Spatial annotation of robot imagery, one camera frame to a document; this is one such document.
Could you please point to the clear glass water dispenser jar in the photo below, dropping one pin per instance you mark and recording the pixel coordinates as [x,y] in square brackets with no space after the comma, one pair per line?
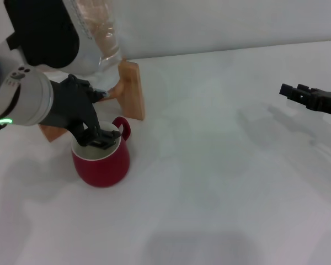
[109,36]

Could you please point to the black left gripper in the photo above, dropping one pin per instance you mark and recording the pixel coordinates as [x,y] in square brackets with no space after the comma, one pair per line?
[71,107]

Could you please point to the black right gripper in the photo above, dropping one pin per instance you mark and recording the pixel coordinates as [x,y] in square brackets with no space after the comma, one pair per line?
[325,102]

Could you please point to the wooden dispenser stand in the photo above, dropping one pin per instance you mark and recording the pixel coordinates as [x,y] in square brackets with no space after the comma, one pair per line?
[132,88]

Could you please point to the red cup with white inside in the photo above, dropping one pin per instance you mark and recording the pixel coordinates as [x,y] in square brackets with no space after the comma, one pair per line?
[104,171]

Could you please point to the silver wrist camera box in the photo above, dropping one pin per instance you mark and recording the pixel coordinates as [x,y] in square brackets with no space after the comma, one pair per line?
[44,33]

